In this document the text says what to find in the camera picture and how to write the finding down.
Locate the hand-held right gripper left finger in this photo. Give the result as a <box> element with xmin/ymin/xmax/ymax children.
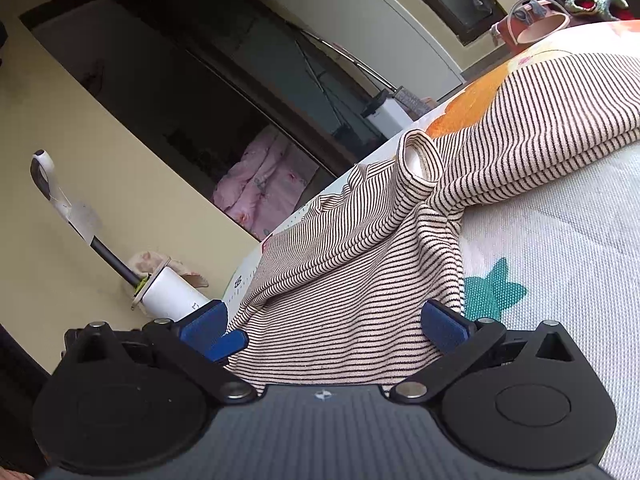
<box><xmin>74</xmin><ymin>299</ymin><xmax>258</xmax><ymax>406</ymax></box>

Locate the black white vacuum handle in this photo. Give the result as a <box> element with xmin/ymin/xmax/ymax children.
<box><xmin>29</xmin><ymin>149</ymin><xmax>152</xmax><ymax>292</ymax></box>

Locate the pink plastic bucket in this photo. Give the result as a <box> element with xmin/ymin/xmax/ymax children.
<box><xmin>507</xmin><ymin>0</ymin><xmax>571</xmax><ymax>46</ymax></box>

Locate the red bucket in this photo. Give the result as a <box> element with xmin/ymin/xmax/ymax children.
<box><xmin>491</xmin><ymin>14</ymin><xmax>522</xmax><ymax>49</ymax></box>

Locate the white cylindrical appliance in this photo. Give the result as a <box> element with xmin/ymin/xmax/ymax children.
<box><xmin>133</xmin><ymin>266</ymin><xmax>214</xmax><ymax>324</ymax></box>

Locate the white mop bucket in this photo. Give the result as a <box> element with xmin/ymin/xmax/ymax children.
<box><xmin>360</xmin><ymin>88</ymin><xmax>417</xmax><ymax>140</ymax></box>

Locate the flat cardboard board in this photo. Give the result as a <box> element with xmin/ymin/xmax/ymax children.
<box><xmin>130</xmin><ymin>258</ymin><xmax>172</xmax><ymax>312</ymax></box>

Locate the flat mop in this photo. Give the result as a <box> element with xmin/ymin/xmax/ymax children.
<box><xmin>294</xmin><ymin>27</ymin><xmax>432</xmax><ymax>114</ymax></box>

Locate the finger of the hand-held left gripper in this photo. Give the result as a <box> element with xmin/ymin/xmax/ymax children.
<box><xmin>205</xmin><ymin>330</ymin><xmax>250</xmax><ymax>365</ymax></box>

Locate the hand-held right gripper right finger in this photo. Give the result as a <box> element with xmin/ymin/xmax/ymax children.
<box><xmin>389</xmin><ymin>299</ymin><xmax>577</xmax><ymax>406</ymax></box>

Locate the dark sliding door frame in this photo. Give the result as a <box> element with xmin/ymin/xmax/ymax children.
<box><xmin>20</xmin><ymin>0</ymin><xmax>402</xmax><ymax>188</ymax></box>

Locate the striped beige shirt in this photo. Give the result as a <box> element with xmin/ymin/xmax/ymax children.
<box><xmin>223</xmin><ymin>52</ymin><xmax>640</xmax><ymax>396</ymax></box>

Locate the cartoon printed mat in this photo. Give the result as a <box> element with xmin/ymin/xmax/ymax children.
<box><xmin>220</xmin><ymin>19</ymin><xmax>640</xmax><ymax>480</ymax></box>

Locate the pink quilt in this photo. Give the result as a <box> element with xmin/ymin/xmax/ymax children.
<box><xmin>212</xmin><ymin>125</ymin><xmax>321</xmax><ymax>241</ymax></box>

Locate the white door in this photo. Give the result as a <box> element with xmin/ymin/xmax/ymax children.
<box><xmin>270</xmin><ymin>0</ymin><xmax>466</xmax><ymax>92</ymax></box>

